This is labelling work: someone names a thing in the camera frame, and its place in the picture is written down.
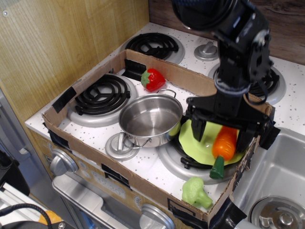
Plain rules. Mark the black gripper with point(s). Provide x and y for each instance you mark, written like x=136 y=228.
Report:
x=229 y=111

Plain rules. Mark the orange toy carrot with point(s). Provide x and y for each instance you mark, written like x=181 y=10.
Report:
x=223 y=150

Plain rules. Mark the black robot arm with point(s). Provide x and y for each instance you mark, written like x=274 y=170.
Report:
x=243 y=37

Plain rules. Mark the green plastic plate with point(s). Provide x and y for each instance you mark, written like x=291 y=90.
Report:
x=199 y=151

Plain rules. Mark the front right black burner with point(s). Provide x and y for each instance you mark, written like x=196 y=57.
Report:
x=183 y=166

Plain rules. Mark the black burner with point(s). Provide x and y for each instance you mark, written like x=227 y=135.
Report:
x=275 y=85
x=100 y=104
x=183 y=166
x=158 y=45

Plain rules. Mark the back right black burner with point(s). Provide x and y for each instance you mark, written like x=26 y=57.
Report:
x=275 y=85

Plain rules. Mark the green toy broccoli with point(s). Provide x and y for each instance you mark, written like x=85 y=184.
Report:
x=193 y=193

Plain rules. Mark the cardboard fence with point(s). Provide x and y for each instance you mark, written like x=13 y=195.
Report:
x=144 y=178

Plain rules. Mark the stainless steel pot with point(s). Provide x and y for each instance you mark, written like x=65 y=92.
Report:
x=150 y=120

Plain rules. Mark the silver stovetop knob back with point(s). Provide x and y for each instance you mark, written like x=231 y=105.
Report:
x=206 y=52

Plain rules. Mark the silver stovetop knob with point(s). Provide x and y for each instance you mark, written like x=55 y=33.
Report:
x=118 y=147
x=206 y=52

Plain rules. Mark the stainless steel sink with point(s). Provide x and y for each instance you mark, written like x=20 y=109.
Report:
x=278 y=171

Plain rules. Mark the red toy strawberry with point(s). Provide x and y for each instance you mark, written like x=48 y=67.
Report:
x=152 y=80

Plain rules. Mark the silver sink drain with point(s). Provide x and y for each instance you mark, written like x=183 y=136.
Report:
x=277 y=213

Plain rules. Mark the back left black burner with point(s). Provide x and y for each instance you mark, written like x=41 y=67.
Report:
x=158 y=45

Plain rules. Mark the silver stovetop knob front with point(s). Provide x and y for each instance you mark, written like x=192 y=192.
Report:
x=118 y=147

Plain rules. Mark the right silver oven knob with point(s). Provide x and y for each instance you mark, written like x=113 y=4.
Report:
x=154 y=218

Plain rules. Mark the silver oven knob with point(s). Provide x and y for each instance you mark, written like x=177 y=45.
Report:
x=154 y=218
x=62 y=163

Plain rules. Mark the front left black burner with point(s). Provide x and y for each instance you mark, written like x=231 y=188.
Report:
x=100 y=104

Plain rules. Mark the left silver oven knob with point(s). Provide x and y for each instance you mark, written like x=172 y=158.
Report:
x=62 y=163

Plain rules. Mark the orange cloth piece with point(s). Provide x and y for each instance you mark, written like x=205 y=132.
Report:
x=54 y=218

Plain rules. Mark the silver oven door handle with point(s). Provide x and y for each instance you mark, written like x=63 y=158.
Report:
x=92 y=208

